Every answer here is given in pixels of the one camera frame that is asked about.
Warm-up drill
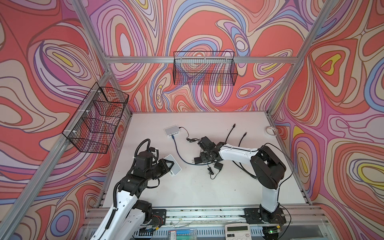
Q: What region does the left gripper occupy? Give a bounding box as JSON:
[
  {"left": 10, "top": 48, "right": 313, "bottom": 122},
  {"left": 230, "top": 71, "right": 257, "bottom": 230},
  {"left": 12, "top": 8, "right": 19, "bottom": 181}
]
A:
[{"left": 143, "top": 158, "right": 174, "bottom": 182}]

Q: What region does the white network switch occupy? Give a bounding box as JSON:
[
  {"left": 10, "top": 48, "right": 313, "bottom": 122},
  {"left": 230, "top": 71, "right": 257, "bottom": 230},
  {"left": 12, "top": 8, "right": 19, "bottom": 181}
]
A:
[
  {"left": 164, "top": 155, "right": 182, "bottom": 176},
  {"left": 164, "top": 125, "right": 180, "bottom": 137}
]

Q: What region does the blue ethernet cable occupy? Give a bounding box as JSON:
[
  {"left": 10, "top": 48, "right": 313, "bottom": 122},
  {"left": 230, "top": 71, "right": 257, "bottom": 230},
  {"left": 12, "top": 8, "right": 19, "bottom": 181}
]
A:
[{"left": 170, "top": 134, "right": 211, "bottom": 166}]

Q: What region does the small black adapter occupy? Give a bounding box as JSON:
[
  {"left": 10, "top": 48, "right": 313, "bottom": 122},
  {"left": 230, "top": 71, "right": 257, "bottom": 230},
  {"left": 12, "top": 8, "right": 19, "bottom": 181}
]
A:
[{"left": 208, "top": 162, "right": 223, "bottom": 180}]

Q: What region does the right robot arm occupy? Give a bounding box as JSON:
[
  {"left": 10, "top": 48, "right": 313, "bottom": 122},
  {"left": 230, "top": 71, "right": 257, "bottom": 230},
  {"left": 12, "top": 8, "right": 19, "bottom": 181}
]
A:
[{"left": 195, "top": 137, "right": 287, "bottom": 214}]

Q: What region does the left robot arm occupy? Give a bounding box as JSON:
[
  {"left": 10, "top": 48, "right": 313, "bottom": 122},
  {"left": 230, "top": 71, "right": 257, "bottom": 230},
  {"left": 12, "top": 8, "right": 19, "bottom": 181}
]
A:
[{"left": 90, "top": 139, "right": 175, "bottom": 240}]

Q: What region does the clear plastic box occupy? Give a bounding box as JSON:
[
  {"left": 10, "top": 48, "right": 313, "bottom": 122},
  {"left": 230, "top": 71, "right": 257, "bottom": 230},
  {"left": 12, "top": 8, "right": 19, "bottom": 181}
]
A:
[{"left": 168, "top": 229, "right": 198, "bottom": 240}]

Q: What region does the white calculator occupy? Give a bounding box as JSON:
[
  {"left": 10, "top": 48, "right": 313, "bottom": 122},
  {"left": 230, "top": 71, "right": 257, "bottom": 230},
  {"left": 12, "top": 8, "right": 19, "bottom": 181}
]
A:
[{"left": 225, "top": 223, "right": 252, "bottom": 240}]

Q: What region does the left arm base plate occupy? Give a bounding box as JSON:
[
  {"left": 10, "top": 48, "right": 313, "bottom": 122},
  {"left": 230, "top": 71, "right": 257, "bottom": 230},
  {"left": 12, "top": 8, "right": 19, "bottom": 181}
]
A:
[{"left": 149, "top": 209, "right": 167, "bottom": 228}]

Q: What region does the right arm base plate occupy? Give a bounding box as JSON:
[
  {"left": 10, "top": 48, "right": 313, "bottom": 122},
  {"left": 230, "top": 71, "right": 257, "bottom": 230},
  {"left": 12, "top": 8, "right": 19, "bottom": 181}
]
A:
[{"left": 241, "top": 207, "right": 287, "bottom": 226}]

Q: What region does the black wire basket back wall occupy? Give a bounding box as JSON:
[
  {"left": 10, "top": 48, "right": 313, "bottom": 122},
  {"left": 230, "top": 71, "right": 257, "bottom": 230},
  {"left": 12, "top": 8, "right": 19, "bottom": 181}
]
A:
[{"left": 173, "top": 50, "right": 238, "bottom": 86}]

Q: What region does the black wire basket wall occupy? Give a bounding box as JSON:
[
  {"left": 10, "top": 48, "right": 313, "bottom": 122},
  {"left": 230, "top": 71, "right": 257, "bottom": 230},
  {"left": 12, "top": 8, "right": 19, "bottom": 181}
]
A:
[
  {"left": 173, "top": 50, "right": 238, "bottom": 86},
  {"left": 62, "top": 83, "right": 129, "bottom": 154}
]

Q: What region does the black wire basket left wall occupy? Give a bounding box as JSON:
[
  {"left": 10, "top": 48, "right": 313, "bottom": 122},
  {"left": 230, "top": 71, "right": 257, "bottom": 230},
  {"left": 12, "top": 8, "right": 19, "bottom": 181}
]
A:
[{"left": 62, "top": 83, "right": 129, "bottom": 154}]

